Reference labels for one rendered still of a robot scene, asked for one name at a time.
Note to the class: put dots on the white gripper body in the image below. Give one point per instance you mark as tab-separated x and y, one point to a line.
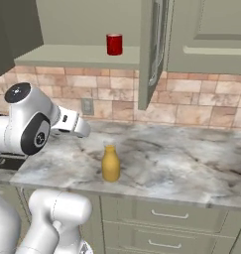
81	128

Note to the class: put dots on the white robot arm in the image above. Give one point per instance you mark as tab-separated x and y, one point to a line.
16	132

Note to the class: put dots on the yellow pitcher bottle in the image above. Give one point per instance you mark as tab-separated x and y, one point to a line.
111	167

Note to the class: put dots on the red cup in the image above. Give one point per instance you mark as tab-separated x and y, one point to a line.
114	44

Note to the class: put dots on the green cupboard shelf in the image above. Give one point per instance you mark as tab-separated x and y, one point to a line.
79	57

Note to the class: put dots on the dark green open cupboard door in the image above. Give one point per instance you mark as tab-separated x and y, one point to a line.
13	29

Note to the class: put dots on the green deep drawer front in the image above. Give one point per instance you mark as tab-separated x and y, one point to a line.
132	239

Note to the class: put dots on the green shallow drawer front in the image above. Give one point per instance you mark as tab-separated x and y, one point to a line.
198	215

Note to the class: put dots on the closed green cupboard door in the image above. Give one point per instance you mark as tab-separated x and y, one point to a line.
211	36

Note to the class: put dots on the grey wall socket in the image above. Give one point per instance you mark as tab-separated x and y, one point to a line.
87	106

